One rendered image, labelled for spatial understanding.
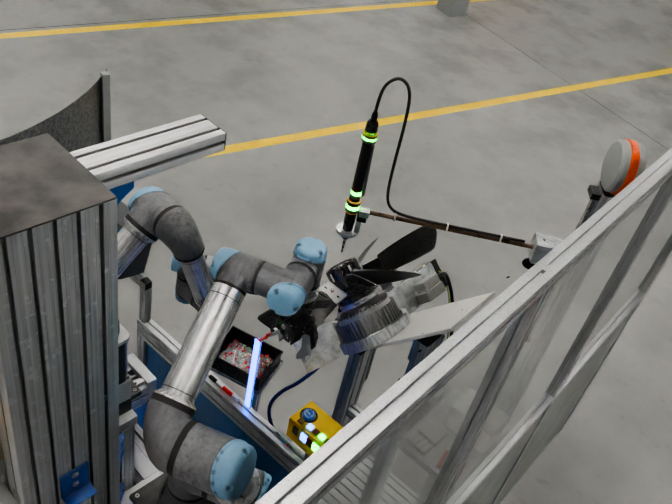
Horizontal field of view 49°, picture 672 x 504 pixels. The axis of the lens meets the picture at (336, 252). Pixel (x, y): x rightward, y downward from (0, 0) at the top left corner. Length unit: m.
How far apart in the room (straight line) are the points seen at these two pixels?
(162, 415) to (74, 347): 0.23
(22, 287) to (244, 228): 3.28
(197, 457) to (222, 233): 3.15
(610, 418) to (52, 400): 3.19
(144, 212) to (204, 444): 0.91
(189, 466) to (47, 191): 0.58
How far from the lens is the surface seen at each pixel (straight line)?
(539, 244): 2.34
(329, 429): 2.28
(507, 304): 1.33
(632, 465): 4.13
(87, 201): 1.40
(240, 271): 1.61
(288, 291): 1.56
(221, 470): 1.50
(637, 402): 4.45
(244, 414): 2.54
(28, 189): 1.43
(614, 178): 2.20
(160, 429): 1.54
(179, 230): 2.16
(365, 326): 2.50
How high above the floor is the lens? 2.87
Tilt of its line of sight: 39 degrees down
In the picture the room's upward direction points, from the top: 13 degrees clockwise
